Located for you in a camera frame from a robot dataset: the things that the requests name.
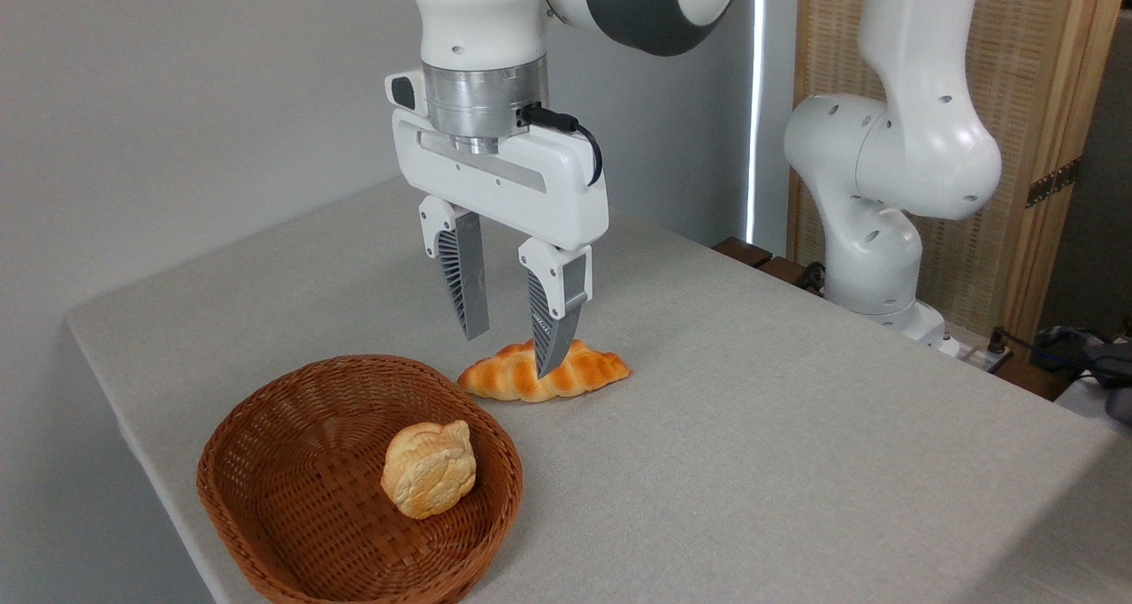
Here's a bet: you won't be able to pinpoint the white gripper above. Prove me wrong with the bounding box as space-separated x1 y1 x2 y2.
385 68 610 380

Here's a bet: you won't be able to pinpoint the wooden rattan folding screen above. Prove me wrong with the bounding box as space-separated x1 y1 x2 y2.
786 0 1132 357

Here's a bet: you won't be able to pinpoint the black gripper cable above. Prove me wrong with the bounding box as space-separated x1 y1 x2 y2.
519 103 605 188

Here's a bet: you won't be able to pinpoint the dark brown wooden slat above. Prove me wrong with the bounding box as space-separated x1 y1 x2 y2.
759 256 811 288
712 236 774 270

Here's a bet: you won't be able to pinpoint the brown woven wicker basket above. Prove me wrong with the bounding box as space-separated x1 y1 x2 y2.
196 354 524 604

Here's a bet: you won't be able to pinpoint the golden twisted bread loaf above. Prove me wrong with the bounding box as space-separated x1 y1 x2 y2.
457 339 633 403

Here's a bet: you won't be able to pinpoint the dark metal screen hinge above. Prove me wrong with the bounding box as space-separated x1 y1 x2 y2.
1025 157 1082 210

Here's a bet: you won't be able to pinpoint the grey tablecloth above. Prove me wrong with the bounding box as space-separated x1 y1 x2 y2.
66 175 1132 604

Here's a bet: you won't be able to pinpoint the round pale bread roll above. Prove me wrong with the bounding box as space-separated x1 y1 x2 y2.
381 420 478 521

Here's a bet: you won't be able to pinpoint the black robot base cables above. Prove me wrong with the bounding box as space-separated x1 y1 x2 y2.
984 325 1098 377

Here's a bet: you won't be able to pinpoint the dark grey bag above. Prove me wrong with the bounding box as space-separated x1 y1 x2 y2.
1030 321 1132 428

